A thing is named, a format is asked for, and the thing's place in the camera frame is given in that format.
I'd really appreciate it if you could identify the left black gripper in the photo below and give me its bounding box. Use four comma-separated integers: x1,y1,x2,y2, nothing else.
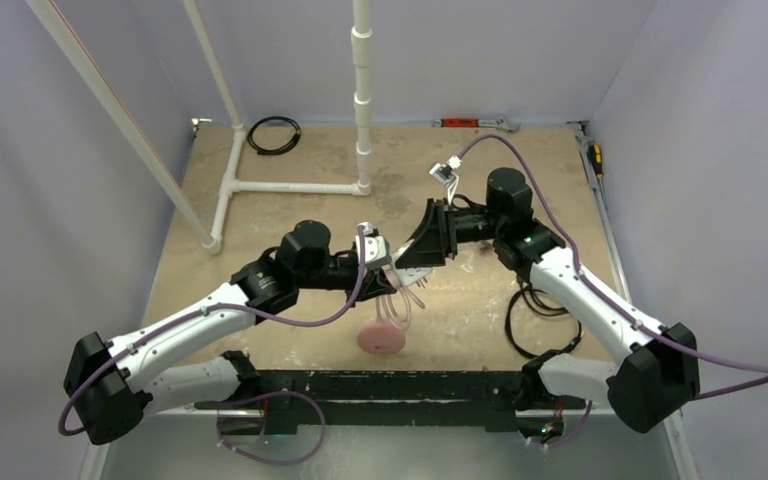
296,257,397,309

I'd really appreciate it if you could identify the pink power cord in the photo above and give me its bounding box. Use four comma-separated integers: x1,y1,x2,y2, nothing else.
375,268,427,333

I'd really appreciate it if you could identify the pink round power strip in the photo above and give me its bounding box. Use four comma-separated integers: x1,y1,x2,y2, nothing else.
356,321,406,355

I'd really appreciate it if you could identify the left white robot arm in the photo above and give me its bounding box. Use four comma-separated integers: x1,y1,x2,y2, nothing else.
57,220,395,445

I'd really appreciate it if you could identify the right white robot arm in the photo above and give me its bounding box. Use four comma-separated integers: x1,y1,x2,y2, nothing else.
390,164,700,433

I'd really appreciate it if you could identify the red adjustable wrench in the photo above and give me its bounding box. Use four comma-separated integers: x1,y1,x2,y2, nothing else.
432,117,520,133

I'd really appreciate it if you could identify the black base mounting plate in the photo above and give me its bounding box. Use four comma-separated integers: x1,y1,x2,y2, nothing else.
194,368,588,436

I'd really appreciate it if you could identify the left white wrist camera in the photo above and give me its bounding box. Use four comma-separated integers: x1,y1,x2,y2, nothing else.
354,222,392,270

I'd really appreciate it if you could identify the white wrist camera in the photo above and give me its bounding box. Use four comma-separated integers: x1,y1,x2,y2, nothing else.
429,155,462,204
354,222,392,270

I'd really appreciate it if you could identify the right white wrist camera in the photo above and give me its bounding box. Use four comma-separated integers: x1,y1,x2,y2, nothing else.
429,155,462,204

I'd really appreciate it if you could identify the black cable bundle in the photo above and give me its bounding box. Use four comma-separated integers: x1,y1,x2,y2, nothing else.
503,278,584,360

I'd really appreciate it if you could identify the aluminium extrusion rail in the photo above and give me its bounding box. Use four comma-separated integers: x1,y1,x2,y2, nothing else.
97,369,683,417

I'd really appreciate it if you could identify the black coiled cable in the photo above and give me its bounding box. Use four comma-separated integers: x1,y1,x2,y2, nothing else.
246,116,302,157

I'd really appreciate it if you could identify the yellow handled screwdriver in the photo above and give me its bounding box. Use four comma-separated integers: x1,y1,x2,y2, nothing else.
587,142,604,180

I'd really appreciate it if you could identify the white PVC pipe frame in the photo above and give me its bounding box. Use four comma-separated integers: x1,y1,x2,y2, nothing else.
27,1,372,255

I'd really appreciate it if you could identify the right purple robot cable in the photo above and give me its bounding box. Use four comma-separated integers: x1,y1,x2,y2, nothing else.
456,135,768,450

